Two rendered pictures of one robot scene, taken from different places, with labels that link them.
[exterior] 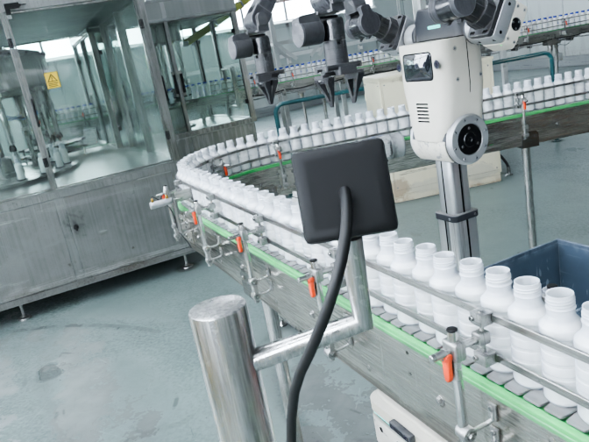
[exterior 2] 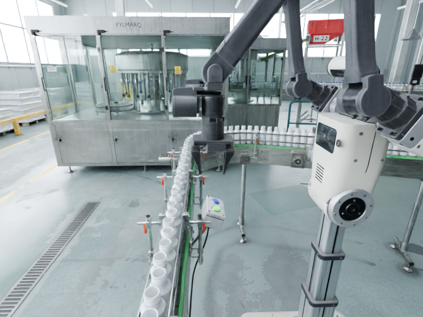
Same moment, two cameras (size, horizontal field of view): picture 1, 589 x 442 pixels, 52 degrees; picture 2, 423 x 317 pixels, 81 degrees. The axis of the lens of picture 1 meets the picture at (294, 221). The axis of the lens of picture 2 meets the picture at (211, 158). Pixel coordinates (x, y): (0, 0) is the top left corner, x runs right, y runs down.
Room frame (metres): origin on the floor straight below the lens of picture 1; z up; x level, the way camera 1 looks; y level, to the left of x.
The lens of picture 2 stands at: (0.93, -0.39, 1.66)
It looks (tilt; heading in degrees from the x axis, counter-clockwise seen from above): 20 degrees down; 21
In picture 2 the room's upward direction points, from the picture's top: straight up
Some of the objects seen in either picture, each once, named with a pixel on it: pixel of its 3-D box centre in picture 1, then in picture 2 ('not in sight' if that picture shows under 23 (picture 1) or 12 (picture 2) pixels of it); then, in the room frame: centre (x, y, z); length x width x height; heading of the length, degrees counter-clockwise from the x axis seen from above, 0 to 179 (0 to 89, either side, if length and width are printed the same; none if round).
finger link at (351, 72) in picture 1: (346, 84); (218, 157); (1.51, -0.19, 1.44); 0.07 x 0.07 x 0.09; 23
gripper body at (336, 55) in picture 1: (336, 56); (212, 130); (1.50, -0.17, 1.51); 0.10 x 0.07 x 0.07; 113
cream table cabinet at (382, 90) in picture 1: (430, 128); not in sight; (5.84, -1.49, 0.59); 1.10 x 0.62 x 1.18; 95
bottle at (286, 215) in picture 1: (290, 230); (169, 239); (1.56, 0.01, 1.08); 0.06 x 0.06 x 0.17
